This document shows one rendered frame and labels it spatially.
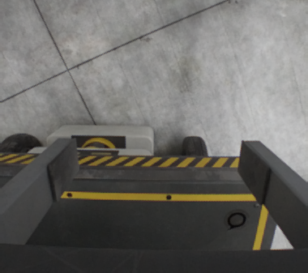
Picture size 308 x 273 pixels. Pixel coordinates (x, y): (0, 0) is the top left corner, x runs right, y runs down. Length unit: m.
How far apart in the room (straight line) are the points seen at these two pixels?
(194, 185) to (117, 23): 0.45
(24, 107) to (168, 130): 0.44
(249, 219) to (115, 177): 0.23
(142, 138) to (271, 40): 0.44
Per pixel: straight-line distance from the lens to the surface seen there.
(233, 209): 0.40
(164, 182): 0.35
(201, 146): 0.55
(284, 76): 0.72
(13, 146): 0.64
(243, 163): 0.17
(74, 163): 0.17
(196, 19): 0.63
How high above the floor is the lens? 0.61
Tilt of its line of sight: 73 degrees down
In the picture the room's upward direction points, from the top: 177 degrees counter-clockwise
